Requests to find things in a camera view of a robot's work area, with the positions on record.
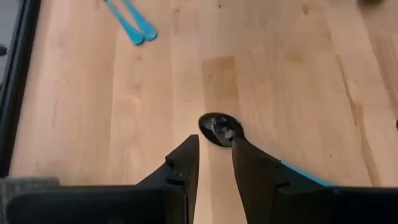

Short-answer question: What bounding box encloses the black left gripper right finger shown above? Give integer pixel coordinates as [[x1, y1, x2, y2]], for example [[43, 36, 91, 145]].
[[231, 136, 335, 224]]

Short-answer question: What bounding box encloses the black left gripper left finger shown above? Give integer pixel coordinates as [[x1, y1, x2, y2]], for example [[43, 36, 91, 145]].
[[136, 134, 200, 224]]

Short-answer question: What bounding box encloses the black spoon blue handle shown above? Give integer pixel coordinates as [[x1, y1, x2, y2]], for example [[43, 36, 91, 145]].
[[121, 0, 159, 42], [198, 112, 336, 188]]

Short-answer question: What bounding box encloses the black metal table frame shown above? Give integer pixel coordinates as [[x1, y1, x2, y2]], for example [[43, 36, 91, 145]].
[[0, 0, 42, 179]]

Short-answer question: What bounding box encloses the black fork blue handle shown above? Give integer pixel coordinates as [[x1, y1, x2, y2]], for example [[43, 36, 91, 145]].
[[103, 0, 146, 47]]

